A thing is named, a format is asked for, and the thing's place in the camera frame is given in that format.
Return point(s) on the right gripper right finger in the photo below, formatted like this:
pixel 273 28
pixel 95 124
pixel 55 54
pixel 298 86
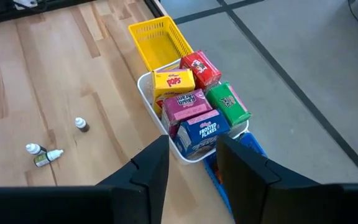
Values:
pixel 291 205

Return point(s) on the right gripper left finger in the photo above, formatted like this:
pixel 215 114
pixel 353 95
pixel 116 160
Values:
pixel 129 202

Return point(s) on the blue Frosted Flakes box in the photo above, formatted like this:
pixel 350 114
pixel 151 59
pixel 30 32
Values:
pixel 202 133

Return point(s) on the purple Raisin Bran box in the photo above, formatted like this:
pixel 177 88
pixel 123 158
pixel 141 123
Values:
pixel 185 104

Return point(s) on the green cereal box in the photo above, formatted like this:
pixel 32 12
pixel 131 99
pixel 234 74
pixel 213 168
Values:
pixel 228 104

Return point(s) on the yellow Corn Pops box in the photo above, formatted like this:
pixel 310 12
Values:
pixel 172 82

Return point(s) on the red cereal box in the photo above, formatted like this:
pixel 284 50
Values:
pixel 200 70

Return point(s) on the blue plastic basket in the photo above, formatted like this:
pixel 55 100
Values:
pixel 252 143

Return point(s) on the small dark green dropper bottle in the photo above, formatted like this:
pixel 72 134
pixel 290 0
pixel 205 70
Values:
pixel 43 160

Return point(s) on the small red dropper bottle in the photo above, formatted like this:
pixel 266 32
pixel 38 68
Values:
pixel 33 148

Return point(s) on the white plastic basket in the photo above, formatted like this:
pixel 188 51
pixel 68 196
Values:
pixel 148 93

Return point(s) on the yellow plastic basket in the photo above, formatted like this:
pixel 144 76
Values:
pixel 160 46

